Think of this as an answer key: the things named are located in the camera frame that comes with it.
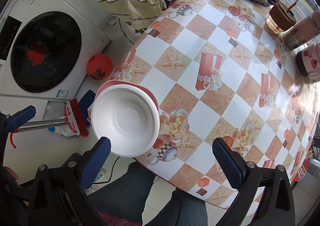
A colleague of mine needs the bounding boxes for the large white foam bowl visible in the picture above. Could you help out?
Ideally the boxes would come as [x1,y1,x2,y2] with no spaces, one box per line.
[91,84,160,158]

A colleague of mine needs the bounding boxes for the pink plastic plate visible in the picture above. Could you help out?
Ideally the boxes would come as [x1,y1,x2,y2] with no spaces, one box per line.
[95,80,159,109]

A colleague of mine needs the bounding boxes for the person's left hand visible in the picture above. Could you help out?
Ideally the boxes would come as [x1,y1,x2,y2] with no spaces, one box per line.
[3,166,19,185]

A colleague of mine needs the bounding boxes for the red brush broom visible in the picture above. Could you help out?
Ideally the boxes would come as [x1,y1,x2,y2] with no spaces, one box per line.
[14,99,89,137]

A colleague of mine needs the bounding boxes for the person's jeans legs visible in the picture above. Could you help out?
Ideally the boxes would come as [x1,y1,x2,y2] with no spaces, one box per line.
[88,161,208,225]

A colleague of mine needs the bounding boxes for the white washing machine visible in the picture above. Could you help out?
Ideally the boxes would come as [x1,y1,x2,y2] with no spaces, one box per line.
[1,0,108,100]

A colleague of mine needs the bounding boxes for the red paper lantern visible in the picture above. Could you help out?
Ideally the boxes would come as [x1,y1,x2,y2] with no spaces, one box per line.
[86,53,113,81]

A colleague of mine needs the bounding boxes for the patterned vinyl tablecloth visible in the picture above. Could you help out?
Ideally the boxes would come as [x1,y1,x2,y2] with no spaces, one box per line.
[112,0,319,209]

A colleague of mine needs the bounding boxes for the strawberry pattern mug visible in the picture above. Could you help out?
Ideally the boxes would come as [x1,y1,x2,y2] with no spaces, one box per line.
[296,43,320,80]

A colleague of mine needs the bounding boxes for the pink patterned tumbler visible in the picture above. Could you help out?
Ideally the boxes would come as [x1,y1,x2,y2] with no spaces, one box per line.
[283,11,320,50]

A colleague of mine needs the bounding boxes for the cream striped towel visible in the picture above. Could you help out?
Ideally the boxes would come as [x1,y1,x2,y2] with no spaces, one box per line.
[97,0,163,30]

